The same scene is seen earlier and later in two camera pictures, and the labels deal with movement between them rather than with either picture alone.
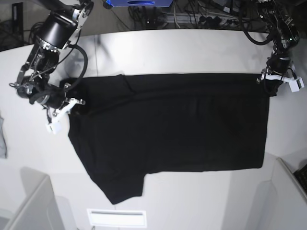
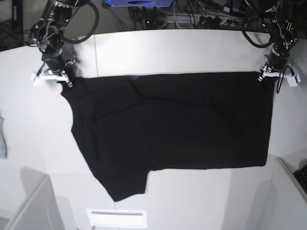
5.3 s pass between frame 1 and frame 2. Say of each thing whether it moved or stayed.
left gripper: stayed
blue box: stayed
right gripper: moved
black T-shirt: stayed
